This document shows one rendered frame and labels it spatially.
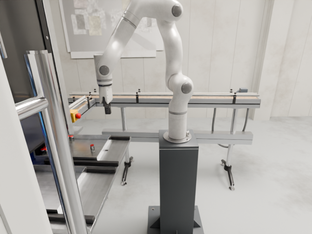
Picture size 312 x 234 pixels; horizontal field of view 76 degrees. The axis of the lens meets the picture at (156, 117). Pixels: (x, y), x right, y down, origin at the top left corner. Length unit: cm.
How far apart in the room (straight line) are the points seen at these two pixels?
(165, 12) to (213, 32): 275
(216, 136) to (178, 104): 105
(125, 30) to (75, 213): 92
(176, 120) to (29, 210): 110
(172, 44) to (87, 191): 84
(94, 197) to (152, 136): 134
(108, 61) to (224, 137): 154
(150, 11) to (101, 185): 86
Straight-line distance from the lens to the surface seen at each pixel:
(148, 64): 370
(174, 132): 129
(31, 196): 21
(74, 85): 407
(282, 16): 402
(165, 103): 197
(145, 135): 216
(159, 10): 110
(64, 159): 26
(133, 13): 110
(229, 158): 237
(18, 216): 21
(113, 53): 102
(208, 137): 217
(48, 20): 133
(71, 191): 29
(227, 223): 203
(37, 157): 126
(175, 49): 116
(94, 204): 90
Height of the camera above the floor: 149
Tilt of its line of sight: 22 degrees down
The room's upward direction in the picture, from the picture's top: 1 degrees counter-clockwise
